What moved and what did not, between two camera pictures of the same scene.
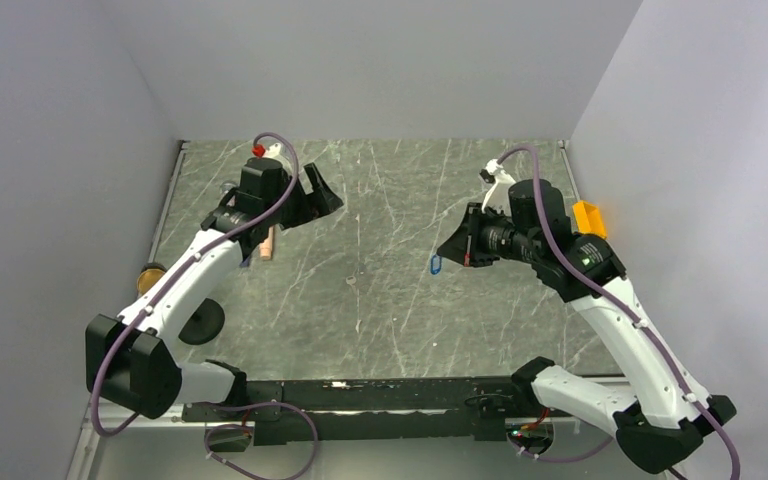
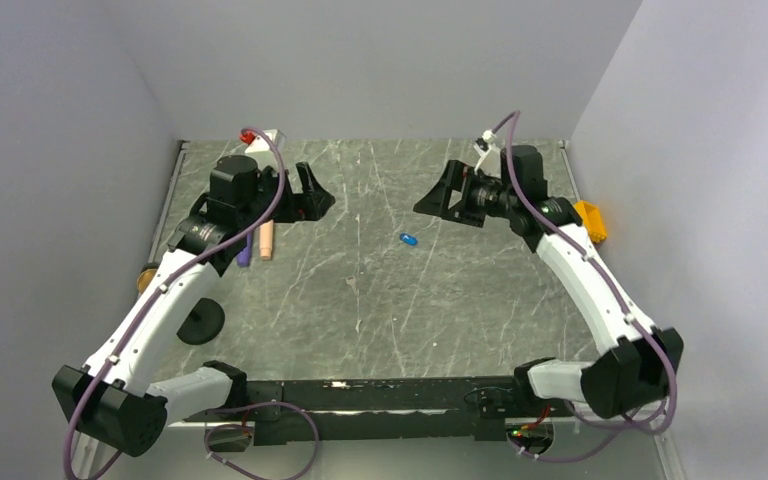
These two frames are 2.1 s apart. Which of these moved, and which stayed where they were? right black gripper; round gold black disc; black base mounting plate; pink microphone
Moved: right black gripper
Stayed: black base mounting plate; pink microphone; round gold black disc
